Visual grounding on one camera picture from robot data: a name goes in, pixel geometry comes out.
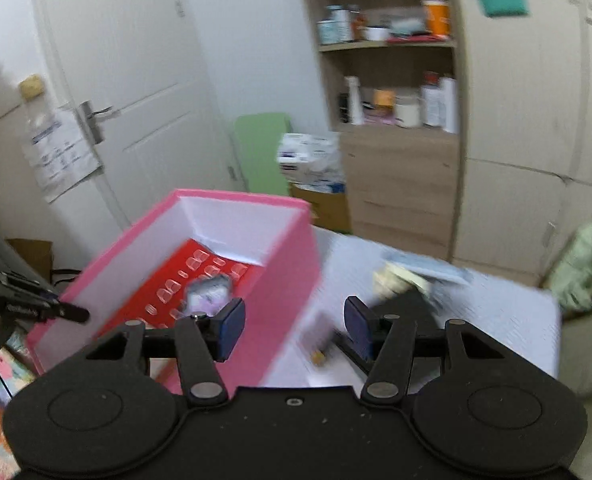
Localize black phone battery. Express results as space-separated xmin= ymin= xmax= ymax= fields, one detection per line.
xmin=300 ymin=311 xmax=337 ymax=366

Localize clear plastic pouch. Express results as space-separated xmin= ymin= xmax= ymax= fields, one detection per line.
xmin=371 ymin=7 xmax=427 ymax=36

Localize white round jar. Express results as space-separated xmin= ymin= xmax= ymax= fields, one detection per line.
xmin=395 ymin=97 xmax=421 ymax=128

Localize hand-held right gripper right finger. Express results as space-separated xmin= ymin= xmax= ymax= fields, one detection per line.
xmin=345 ymin=296 xmax=509 ymax=407

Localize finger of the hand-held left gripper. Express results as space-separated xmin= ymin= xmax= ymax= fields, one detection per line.
xmin=0 ymin=270 xmax=91 ymax=324

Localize green folding table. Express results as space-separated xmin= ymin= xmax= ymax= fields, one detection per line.
xmin=233 ymin=112 xmax=297 ymax=196

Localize brown glass bottle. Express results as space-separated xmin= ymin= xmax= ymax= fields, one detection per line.
xmin=348 ymin=5 xmax=365 ymax=41

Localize pale yellow small block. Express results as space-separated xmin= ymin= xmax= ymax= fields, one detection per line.
xmin=373 ymin=266 xmax=409 ymax=301

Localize pale green garment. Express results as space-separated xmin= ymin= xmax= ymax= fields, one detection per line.
xmin=546 ymin=217 xmax=592 ymax=311

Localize tall white bottle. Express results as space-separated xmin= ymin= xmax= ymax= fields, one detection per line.
xmin=438 ymin=76 xmax=459 ymax=133

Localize white bottle with red cap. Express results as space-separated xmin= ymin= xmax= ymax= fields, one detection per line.
xmin=421 ymin=72 xmax=441 ymax=127

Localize pink flat packet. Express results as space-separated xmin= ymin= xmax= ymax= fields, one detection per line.
xmin=363 ymin=107 xmax=397 ymax=125

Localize wooden open shelf unit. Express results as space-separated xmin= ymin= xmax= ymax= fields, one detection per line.
xmin=298 ymin=0 xmax=464 ymax=261

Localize red patterned sheet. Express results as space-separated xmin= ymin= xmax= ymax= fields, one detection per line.
xmin=93 ymin=239 xmax=267 ymax=346

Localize orange paper cup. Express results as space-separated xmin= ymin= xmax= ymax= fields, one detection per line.
xmin=421 ymin=0 xmax=450 ymax=38

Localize light wooden wardrobe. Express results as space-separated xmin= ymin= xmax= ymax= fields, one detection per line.
xmin=446 ymin=0 xmax=592 ymax=281

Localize grey digital clock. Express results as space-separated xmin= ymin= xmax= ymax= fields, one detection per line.
xmin=383 ymin=252 xmax=474 ymax=291

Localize white panel door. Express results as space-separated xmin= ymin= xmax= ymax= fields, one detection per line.
xmin=28 ymin=0 xmax=231 ymax=231

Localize pink cardboard box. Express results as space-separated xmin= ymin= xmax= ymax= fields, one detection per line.
xmin=26 ymin=189 xmax=323 ymax=396

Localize metal door handle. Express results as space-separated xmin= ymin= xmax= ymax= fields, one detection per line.
xmin=76 ymin=101 xmax=114 ymax=146

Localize brown cardboard box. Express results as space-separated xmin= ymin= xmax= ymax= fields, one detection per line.
xmin=290 ymin=182 xmax=351 ymax=233

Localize white tissue paper pack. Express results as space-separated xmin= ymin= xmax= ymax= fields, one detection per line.
xmin=277 ymin=132 xmax=347 ymax=193

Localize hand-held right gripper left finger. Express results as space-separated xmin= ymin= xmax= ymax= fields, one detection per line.
xmin=83 ymin=298 xmax=247 ymax=407

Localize white spray bottle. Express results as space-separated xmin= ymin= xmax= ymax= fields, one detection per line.
xmin=345 ymin=76 xmax=365 ymax=126

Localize hanging clear plastic bag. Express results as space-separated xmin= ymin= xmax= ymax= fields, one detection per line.
xmin=18 ymin=75 xmax=102 ymax=204

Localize blue and white boxes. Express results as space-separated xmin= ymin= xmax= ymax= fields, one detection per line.
xmin=317 ymin=5 xmax=354 ymax=45

